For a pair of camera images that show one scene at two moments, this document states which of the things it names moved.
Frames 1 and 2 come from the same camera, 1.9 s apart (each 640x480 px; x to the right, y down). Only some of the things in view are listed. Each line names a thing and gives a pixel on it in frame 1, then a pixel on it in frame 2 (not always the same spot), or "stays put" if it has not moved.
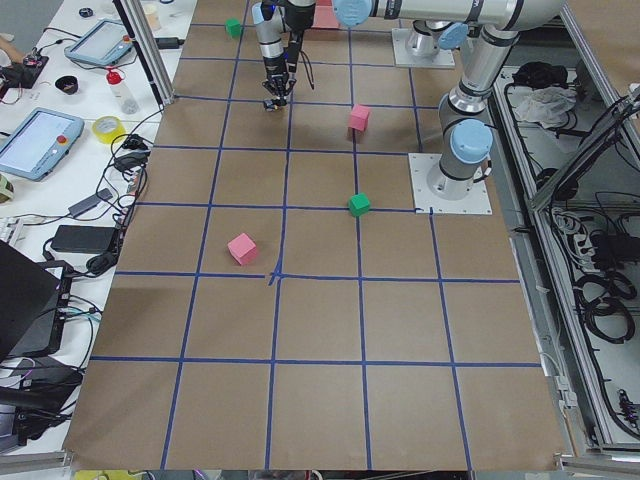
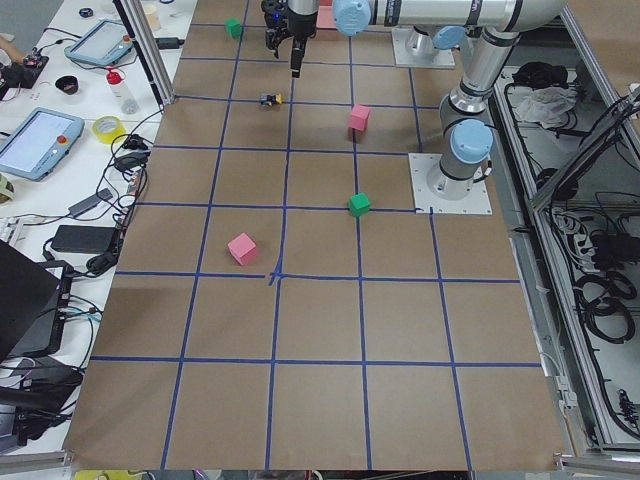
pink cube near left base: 358,117 stays put
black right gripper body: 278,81 to 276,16
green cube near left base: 359,204 stays put
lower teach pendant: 39,144 stays put
